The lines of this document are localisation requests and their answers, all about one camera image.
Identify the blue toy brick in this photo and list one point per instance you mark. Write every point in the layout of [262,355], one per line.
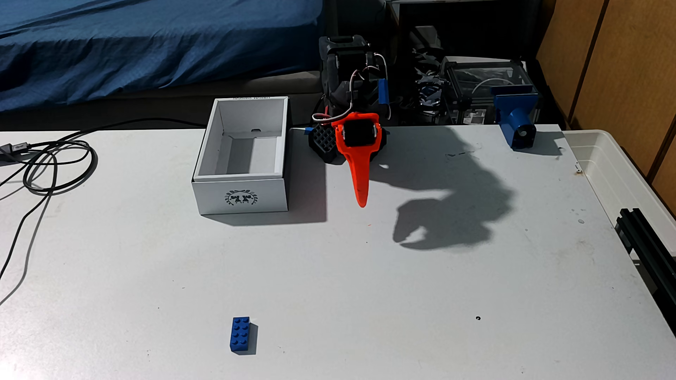
[240,335]

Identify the white cardboard box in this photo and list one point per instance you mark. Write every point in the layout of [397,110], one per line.
[240,195]

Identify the blue printed clamp holder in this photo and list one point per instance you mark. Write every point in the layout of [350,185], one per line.
[515,113]

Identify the blue bed sheet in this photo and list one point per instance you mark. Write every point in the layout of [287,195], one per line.
[148,42]

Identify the white plastic bin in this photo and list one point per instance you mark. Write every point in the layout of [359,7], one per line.
[612,169]

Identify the brown wooden cabinet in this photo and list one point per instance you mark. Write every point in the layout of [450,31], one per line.
[628,74]

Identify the black aluminium extrusion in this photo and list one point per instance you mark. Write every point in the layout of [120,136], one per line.
[647,248]

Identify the clear enclosure black frame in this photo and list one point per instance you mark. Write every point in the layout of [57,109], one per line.
[483,79]

